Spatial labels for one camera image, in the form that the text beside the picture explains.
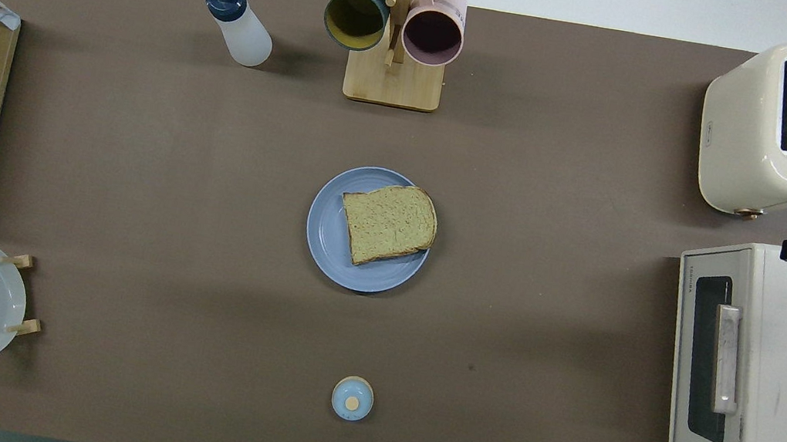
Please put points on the small blue wooden-knob shaker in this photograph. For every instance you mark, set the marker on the small blue wooden-knob shaker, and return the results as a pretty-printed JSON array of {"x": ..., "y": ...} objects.
[{"x": 352, "y": 399}]

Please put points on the cream two-slot toaster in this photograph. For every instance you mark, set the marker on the cream two-slot toaster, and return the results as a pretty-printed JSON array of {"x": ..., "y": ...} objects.
[{"x": 737, "y": 140}]

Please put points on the wooden mug tree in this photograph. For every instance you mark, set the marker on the wooden mug tree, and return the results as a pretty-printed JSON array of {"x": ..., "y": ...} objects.
[{"x": 392, "y": 84}]

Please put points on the pink mug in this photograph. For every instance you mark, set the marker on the pink mug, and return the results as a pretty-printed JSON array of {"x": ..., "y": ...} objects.
[{"x": 433, "y": 36}]

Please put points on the toasted bread slice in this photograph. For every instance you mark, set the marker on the toasted bread slice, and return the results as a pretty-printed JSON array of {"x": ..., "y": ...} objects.
[{"x": 389, "y": 224}]

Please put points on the blue round plate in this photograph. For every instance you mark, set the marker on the blue round plate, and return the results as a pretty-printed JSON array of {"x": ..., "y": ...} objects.
[{"x": 328, "y": 242}]

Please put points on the dark teal mug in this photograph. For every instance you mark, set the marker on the dark teal mug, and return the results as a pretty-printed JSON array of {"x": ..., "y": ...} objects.
[{"x": 355, "y": 20}]

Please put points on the brown table mat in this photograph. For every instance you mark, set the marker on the brown table mat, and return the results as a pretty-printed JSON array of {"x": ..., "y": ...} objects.
[{"x": 129, "y": 213}]

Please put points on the translucent bottle with blue cap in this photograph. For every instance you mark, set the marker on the translucent bottle with blue cap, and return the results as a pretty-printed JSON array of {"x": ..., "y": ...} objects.
[{"x": 246, "y": 35}]

